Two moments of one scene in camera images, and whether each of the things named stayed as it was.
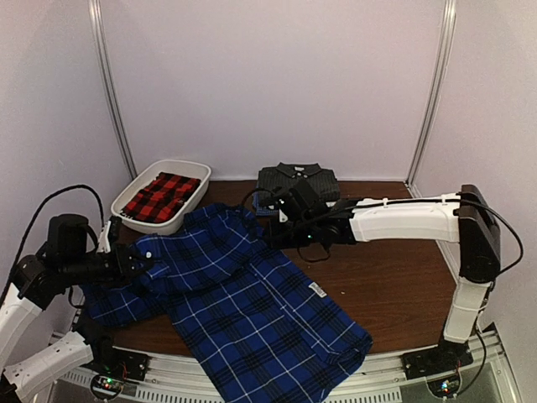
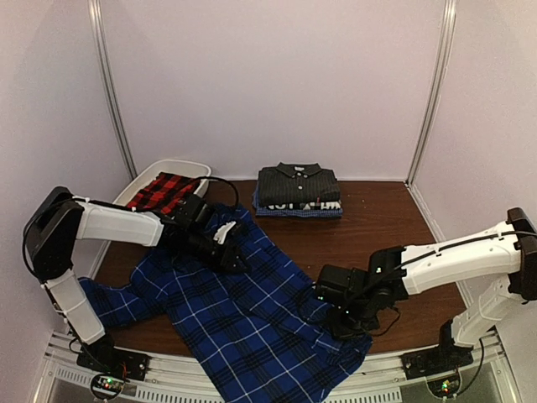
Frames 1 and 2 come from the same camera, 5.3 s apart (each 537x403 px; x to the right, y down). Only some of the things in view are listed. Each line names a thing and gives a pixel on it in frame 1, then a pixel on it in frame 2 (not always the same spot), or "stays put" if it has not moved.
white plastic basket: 145,177 stays put
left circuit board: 106,385 stays put
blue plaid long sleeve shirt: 258,327 stays put
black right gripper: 276,241 -> 338,330
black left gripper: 122,259 -> 230,251
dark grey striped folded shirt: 273,179 stays put
